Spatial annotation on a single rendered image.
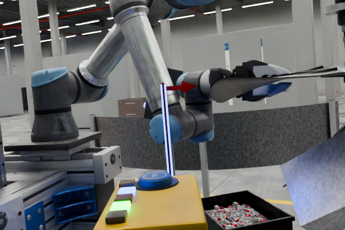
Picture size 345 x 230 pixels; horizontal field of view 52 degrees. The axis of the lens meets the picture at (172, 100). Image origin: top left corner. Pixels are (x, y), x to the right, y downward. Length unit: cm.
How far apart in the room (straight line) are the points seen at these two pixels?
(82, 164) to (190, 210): 81
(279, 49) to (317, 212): 615
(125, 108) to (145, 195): 726
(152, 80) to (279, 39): 597
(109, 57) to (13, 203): 58
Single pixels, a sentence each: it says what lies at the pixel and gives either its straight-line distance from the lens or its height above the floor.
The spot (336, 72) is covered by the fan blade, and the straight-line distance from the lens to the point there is 68.
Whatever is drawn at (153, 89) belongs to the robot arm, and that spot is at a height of 118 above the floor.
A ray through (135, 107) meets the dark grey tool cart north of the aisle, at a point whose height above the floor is 73.
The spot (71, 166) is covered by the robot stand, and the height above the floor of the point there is 96.
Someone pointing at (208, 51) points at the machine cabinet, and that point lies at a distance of 712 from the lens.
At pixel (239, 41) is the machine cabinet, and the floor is 186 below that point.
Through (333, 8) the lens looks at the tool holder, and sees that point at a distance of 72.
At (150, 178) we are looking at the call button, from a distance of 42.
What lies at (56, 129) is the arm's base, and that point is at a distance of 117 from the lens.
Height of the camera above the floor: 119
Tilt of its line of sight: 3 degrees down
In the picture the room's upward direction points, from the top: 5 degrees counter-clockwise
